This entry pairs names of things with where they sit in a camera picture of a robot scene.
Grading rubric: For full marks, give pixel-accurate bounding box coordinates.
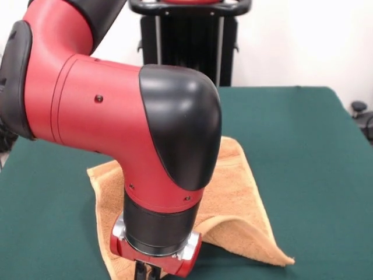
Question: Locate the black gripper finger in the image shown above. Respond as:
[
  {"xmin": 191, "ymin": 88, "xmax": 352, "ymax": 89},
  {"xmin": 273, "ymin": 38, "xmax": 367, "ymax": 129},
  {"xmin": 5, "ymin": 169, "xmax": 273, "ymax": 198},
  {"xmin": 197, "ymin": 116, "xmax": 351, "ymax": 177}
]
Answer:
[
  {"xmin": 134, "ymin": 260, "xmax": 148, "ymax": 280},
  {"xmin": 147, "ymin": 264, "xmax": 161, "ymax": 280}
]

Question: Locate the dark green table cloth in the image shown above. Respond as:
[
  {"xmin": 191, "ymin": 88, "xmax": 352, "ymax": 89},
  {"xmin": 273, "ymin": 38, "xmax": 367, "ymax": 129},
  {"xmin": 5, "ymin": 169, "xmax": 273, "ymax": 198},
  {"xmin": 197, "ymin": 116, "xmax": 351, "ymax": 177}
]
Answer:
[{"xmin": 0, "ymin": 86, "xmax": 373, "ymax": 280}]

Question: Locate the black office chair base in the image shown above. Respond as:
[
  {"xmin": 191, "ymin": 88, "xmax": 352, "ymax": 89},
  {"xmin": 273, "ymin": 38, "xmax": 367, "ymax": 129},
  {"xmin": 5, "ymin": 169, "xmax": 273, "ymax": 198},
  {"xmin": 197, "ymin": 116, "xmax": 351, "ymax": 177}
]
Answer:
[{"xmin": 350, "ymin": 100, "xmax": 373, "ymax": 146}]

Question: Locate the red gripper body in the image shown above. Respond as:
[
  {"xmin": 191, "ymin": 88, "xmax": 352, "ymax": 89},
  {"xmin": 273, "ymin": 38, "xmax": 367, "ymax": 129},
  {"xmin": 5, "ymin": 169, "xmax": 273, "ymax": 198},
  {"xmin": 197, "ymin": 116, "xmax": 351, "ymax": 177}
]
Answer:
[{"xmin": 109, "ymin": 217, "xmax": 203, "ymax": 278}]

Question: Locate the black cable bundle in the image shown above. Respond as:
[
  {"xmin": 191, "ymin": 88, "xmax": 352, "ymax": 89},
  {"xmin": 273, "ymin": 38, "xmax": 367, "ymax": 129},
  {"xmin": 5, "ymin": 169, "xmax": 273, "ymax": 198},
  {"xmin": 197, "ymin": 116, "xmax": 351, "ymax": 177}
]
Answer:
[{"xmin": 0, "ymin": 119, "xmax": 18, "ymax": 154}]

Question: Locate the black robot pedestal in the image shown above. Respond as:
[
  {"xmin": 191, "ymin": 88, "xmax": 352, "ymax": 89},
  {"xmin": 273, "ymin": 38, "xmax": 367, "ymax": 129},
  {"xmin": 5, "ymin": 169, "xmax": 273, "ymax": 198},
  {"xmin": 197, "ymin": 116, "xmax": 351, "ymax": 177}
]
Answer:
[{"xmin": 127, "ymin": 0, "xmax": 251, "ymax": 88}]

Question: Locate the orange terry towel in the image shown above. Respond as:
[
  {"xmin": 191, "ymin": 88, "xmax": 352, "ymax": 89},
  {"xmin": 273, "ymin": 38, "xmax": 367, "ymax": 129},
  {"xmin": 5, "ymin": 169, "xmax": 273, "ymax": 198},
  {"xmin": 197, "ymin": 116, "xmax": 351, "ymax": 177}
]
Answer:
[{"xmin": 86, "ymin": 136, "xmax": 295, "ymax": 280}]

